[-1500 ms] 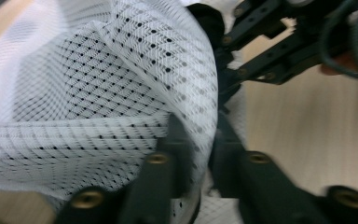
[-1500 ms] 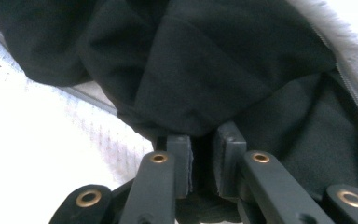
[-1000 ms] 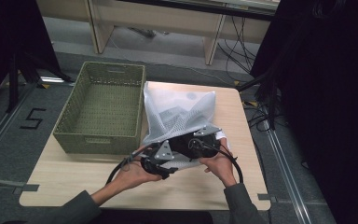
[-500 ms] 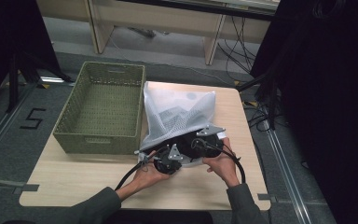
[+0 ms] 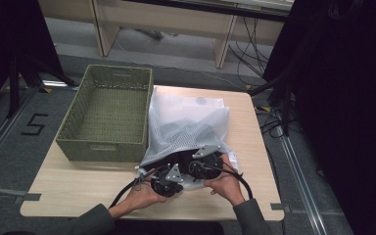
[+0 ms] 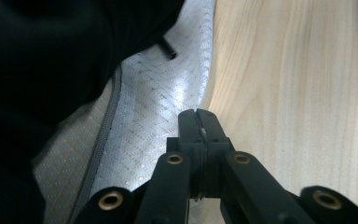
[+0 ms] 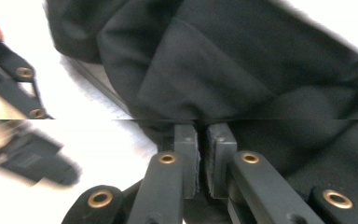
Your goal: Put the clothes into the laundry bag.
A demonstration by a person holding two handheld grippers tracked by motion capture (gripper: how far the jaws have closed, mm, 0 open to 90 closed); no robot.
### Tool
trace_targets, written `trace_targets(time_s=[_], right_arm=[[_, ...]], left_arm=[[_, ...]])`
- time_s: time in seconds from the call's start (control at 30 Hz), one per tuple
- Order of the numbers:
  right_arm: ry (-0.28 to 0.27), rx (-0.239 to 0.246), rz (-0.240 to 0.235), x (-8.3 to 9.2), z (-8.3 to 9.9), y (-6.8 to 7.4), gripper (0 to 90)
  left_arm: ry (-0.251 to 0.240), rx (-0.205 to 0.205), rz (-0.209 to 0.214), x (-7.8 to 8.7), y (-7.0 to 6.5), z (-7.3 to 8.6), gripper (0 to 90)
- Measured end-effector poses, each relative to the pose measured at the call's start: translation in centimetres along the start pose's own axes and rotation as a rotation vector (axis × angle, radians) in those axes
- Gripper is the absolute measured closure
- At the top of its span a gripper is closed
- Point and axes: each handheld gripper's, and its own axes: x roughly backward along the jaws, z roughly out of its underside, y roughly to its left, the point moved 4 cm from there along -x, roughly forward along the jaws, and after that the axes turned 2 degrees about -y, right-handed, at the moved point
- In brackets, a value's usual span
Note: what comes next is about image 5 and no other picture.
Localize right hand-held gripper cable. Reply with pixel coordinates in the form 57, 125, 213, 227
189, 161, 255, 201

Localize black metal stand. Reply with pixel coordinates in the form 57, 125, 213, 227
247, 72, 297, 138
7, 53, 79, 119

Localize left hand-held gripper cable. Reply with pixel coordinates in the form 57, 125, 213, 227
108, 165, 169, 210

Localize hand-held gripper cable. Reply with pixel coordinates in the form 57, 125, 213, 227
189, 161, 255, 201
108, 165, 169, 210

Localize green woven basket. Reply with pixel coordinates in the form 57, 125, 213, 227
55, 64, 155, 164

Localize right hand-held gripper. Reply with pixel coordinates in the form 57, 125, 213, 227
179, 144, 225, 181

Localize person's right hand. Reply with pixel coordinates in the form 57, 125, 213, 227
203, 153, 247, 208

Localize grey power strip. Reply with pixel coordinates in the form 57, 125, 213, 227
135, 27, 165, 41

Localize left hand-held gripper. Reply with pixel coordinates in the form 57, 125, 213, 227
149, 163, 185, 198

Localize wooden desk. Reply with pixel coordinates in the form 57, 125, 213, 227
38, 0, 296, 70

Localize black floor cables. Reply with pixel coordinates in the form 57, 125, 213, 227
227, 15, 273, 79

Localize person's left hand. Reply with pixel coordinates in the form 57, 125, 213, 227
122, 181, 168, 213

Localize metal floor rail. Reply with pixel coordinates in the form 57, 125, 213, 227
0, 87, 37, 177
275, 107, 329, 235

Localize black curtain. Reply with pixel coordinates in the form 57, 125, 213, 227
0, 0, 65, 116
262, 0, 376, 235

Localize white mesh laundry bag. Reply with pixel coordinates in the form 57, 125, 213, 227
136, 85, 240, 190

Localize dark cloth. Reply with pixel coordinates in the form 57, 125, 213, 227
142, 149, 197, 177

